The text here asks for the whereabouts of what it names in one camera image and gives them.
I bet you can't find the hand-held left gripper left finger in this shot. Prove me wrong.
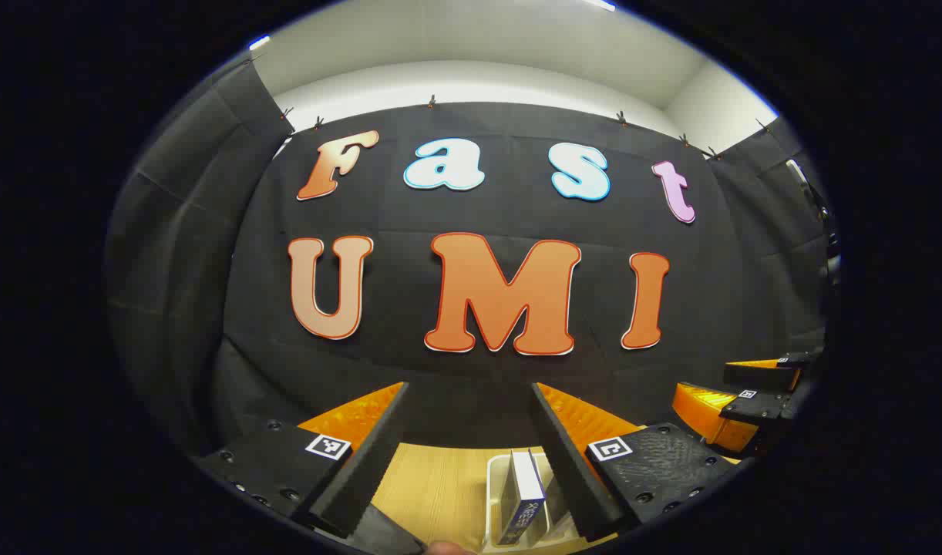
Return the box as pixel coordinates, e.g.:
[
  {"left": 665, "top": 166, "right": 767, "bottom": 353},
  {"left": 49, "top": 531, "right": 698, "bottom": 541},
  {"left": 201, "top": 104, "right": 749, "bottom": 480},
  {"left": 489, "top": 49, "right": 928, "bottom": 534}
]
[{"left": 195, "top": 382, "right": 412, "bottom": 542}]

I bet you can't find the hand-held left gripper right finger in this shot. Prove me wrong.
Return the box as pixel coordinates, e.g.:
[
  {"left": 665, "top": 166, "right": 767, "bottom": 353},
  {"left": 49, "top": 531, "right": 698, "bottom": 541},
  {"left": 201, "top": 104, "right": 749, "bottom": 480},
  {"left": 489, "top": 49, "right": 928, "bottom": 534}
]
[{"left": 530, "top": 382, "right": 743, "bottom": 543}]

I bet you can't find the blue cover book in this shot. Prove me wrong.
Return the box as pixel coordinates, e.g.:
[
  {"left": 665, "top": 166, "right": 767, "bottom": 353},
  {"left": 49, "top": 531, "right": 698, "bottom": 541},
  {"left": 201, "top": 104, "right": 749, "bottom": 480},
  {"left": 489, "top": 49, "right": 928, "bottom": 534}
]
[{"left": 498, "top": 450, "right": 547, "bottom": 547}]

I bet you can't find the cream plastic bookshelf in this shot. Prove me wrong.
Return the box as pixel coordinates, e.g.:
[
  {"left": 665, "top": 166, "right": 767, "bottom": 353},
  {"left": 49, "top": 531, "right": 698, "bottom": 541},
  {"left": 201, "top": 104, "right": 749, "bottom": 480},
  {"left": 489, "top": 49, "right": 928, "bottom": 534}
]
[{"left": 483, "top": 449, "right": 618, "bottom": 554}]

